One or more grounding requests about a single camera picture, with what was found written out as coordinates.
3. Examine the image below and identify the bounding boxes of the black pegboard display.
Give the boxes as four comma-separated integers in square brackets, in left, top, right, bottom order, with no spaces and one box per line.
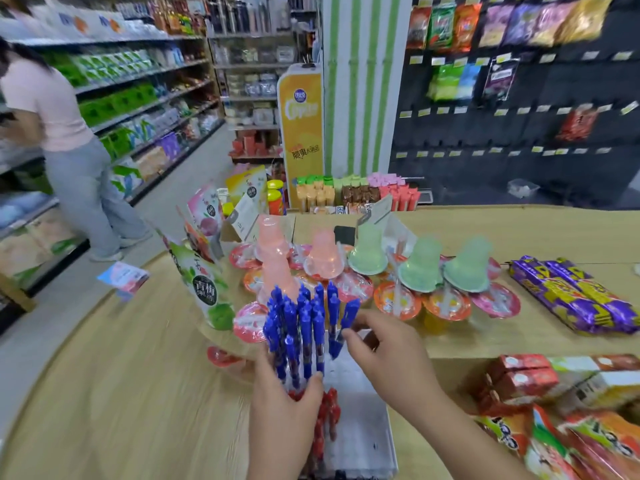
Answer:
[389,0,640,211]

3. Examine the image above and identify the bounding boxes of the person's right forearm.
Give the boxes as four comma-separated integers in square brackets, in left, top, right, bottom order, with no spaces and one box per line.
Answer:
[399,384,536,480]

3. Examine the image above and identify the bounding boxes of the pile of green candies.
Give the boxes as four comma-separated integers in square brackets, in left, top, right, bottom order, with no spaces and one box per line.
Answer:
[295,174,370,189]

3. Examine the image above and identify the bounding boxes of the purple candy packets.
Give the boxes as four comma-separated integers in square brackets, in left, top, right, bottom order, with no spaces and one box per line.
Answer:
[509,255,640,335]

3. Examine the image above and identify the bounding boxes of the pink white jelly pouch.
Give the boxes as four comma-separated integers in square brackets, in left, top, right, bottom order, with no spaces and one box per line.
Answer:
[187,184,225,238]

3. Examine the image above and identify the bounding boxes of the blue hanging snack bag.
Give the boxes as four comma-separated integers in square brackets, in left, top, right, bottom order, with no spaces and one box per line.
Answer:
[457,64,481,101]

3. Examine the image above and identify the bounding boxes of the red lid pink jelly cup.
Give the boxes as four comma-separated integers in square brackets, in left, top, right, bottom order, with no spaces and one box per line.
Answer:
[206,346,246,369]

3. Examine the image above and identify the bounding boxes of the pile of colourful snack bags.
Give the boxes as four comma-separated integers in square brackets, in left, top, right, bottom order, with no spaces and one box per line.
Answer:
[475,404,640,480]

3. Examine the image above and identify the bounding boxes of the pile of brown candies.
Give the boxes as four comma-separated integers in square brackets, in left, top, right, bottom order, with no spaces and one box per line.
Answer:
[341,184,381,205]

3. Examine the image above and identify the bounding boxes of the person's left hand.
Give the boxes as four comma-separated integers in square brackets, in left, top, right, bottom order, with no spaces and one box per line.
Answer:
[248,344,325,451]

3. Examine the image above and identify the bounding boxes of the blue click pen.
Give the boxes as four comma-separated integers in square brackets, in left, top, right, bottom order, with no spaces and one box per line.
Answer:
[329,297,362,361]

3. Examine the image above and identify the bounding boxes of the white green striped banner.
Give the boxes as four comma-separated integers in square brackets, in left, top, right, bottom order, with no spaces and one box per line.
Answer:
[322,0,401,178]

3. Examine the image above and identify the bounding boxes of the dark purple hanging bag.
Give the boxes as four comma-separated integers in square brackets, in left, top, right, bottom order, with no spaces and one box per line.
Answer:
[482,57,520,101]

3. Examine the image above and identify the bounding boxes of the stack of red snack packets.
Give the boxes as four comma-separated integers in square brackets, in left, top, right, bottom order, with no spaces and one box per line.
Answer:
[477,354,560,415]

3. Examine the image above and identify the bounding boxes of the row of hanging snack bags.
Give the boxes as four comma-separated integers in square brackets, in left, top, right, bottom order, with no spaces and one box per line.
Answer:
[405,0,613,55]

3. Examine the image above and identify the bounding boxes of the cluster of red pens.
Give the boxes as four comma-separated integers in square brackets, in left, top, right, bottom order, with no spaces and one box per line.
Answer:
[287,387,342,465]

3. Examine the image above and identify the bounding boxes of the clear cup with red lid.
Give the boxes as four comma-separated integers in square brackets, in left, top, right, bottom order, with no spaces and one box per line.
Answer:
[233,302,271,344]

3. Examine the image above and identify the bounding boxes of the small clear plastic cup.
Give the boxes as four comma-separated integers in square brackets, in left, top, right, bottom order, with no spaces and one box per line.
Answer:
[507,178,541,199]

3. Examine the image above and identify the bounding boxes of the yellow banner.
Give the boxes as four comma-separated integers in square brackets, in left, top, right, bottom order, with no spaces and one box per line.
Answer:
[277,63,325,211]

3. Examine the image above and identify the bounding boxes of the jelly cup display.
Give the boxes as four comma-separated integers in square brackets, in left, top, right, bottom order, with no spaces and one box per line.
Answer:
[229,243,522,335]

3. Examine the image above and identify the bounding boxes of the person's left forearm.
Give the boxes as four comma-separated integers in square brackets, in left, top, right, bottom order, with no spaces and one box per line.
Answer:
[247,439,311,480]

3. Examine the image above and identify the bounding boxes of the green hanging snack bag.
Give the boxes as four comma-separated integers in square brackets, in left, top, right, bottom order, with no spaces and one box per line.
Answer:
[427,63,463,101]

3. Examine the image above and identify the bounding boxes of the row of red candy sticks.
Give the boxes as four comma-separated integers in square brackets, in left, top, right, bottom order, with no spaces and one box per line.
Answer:
[379,183,421,212]

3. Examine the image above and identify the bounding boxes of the red jelly pouch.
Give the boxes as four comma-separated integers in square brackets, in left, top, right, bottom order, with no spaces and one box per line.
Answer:
[179,209,216,263]

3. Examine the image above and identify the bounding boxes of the light wooden board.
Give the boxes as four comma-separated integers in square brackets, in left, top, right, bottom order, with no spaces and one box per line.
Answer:
[0,272,37,313]

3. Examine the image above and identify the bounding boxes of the person's right hand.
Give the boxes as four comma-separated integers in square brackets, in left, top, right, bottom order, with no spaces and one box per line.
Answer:
[341,309,441,415]

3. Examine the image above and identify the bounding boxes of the background store shelf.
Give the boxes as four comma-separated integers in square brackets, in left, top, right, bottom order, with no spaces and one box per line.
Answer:
[0,0,226,335]

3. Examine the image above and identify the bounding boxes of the cluster of blue pens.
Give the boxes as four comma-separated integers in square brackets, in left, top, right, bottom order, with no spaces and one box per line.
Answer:
[262,280,342,391]

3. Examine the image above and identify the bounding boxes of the green jelly pouch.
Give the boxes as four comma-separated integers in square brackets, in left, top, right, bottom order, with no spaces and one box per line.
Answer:
[165,239,237,331]

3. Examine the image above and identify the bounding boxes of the yellow white jelly pouch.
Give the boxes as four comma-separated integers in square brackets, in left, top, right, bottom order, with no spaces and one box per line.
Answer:
[225,165,269,211]

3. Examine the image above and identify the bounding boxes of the rear store shelf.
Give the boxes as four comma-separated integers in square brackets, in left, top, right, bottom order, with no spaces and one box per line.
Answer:
[205,0,321,163]

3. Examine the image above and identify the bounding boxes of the row of tan candy sticks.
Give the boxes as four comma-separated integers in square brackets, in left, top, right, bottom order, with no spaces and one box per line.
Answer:
[296,184,336,213]

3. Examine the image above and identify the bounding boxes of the red hanging snack bag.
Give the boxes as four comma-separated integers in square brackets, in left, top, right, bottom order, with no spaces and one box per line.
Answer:
[556,105,599,142]

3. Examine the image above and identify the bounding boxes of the white card sign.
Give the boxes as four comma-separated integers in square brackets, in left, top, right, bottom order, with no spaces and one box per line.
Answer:
[357,194,393,228]
[227,193,260,241]

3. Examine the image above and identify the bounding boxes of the row of white candy packets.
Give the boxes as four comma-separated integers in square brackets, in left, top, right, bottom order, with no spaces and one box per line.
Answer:
[309,203,373,215]

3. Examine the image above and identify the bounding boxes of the green jelly cup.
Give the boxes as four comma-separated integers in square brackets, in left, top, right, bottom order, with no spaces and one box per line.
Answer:
[442,235,493,294]
[347,222,389,275]
[397,235,445,294]

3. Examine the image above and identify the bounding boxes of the clear tiered pen holder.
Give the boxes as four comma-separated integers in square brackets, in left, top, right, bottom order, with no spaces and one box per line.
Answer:
[287,329,399,480]

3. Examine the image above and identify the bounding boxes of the wooden round tier stand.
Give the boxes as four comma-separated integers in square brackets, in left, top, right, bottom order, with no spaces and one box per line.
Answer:
[197,274,271,385]

